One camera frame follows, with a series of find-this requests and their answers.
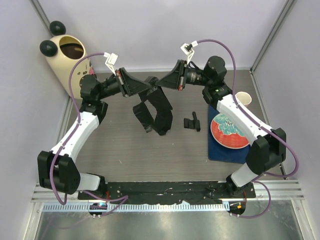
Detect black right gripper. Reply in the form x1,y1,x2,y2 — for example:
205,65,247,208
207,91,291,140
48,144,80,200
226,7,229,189
155,60,211,92

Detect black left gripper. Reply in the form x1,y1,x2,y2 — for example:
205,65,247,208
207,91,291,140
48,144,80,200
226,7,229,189
97,67,151,101

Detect black trash bag roll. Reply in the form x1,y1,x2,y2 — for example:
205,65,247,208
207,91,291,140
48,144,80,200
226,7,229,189
183,111,201,132

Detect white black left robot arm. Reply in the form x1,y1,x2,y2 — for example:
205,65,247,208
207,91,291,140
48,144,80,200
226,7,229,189
37,67,151,200

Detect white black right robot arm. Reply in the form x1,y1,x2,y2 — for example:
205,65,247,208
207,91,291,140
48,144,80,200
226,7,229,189
156,56,286,198

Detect red teal floral plate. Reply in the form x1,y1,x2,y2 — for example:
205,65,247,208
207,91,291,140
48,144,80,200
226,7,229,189
210,113,249,150

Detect pink ceramic mug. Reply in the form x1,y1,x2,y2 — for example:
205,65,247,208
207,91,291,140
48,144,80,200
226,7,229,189
235,91,252,107

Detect dark blue tray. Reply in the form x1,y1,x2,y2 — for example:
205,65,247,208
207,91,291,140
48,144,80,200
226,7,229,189
207,106,250,164

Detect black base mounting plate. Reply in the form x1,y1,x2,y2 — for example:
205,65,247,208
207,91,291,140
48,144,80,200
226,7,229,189
78,181,256,205

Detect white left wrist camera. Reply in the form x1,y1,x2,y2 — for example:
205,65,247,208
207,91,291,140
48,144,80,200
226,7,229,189
103,52,119,75

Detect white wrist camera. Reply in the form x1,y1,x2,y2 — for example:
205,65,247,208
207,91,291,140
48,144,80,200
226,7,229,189
103,52,119,75
180,40,198,64

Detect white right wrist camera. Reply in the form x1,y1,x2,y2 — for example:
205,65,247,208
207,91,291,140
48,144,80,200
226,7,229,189
180,40,198,64

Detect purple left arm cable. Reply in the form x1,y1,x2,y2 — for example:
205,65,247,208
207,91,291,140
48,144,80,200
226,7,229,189
49,51,130,217

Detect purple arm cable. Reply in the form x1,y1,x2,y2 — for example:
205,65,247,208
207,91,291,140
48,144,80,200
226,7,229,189
191,38,300,219
49,51,130,217

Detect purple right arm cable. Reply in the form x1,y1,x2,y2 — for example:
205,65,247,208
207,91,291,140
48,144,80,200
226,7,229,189
191,38,300,219

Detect white slotted cable duct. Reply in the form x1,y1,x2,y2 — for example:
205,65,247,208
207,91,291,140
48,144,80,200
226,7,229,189
42,201,230,213

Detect aluminium frame rail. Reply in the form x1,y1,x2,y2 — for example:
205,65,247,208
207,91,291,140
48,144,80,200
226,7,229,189
31,179,305,203

